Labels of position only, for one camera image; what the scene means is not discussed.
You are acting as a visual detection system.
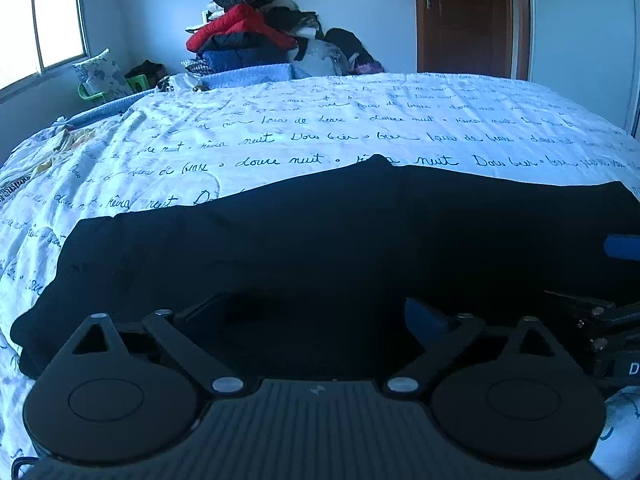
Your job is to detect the window with grey frame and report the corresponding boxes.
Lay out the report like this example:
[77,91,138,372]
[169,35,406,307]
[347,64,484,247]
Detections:
[1,0,89,91]

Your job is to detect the white script-print bedspread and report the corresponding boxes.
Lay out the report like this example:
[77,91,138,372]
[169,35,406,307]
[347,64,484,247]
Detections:
[1,74,639,479]

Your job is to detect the black pants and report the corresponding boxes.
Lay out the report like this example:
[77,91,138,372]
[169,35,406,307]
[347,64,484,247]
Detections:
[10,156,639,378]

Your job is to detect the pile of clothes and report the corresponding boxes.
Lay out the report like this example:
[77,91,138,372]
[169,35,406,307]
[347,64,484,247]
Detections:
[182,0,384,78]

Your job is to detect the dark bag on chair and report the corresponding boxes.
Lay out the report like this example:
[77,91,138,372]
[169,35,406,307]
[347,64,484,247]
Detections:
[125,60,167,86]

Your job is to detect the white sliding wardrobe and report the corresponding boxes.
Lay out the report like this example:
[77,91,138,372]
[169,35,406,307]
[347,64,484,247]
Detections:
[529,0,639,134]

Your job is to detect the colourful patterned quilt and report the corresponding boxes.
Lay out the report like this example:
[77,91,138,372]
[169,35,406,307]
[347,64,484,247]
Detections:
[1,122,96,204]

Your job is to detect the blue textured blanket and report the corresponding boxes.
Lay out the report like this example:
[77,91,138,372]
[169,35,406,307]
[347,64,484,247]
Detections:
[53,63,310,129]

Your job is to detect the floral white pillow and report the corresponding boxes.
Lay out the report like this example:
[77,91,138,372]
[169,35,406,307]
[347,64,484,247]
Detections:
[73,49,134,104]

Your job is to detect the brown wooden door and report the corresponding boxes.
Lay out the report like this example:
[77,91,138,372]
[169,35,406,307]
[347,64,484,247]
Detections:
[416,0,533,80]

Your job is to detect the green plastic chair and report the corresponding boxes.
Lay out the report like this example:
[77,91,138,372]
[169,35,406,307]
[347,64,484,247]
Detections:
[77,75,150,106]

